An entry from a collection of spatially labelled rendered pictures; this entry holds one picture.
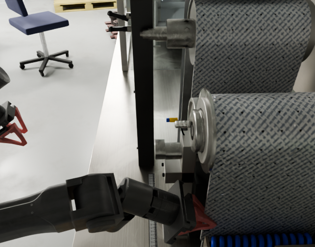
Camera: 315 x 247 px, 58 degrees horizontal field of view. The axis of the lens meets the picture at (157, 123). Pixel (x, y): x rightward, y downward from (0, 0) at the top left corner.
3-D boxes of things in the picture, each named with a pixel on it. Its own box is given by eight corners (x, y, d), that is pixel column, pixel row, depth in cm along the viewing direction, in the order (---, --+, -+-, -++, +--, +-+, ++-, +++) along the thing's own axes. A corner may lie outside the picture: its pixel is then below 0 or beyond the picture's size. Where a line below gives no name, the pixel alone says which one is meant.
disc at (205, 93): (193, 130, 60) (202, 70, 50) (196, 130, 60) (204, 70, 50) (205, 190, 50) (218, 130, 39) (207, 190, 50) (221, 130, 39)
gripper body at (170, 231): (173, 246, 51) (136, 236, 49) (169, 200, 59) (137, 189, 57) (193, 227, 48) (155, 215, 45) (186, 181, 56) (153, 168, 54)
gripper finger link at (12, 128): (35, 127, 82) (9, 106, 76) (35, 142, 77) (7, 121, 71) (16, 140, 83) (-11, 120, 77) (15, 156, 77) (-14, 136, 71)
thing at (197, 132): (193, 161, 49) (187, 135, 55) (205, 160, 49) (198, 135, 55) (197, 124, 44) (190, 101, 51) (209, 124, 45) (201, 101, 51)
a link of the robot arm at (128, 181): (120, 198, 45) (124, 169, 49) (103, 215, 50) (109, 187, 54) (157, 210, 48) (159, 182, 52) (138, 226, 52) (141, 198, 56)
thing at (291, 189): (200, 238, 59) (209, 175, 48) (311, 234, 60) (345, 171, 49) (200, 240, 59) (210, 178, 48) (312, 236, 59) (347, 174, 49)
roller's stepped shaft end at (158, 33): (140, 38, 67) (139, 25, 65) (165, 38, 67) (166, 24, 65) (140, 43, 64) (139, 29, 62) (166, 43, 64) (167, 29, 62)
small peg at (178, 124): (175, 129, 51) (174, 125, 52) (190, 129, 51) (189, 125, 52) (175, 123, 50) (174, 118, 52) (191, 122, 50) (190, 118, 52)
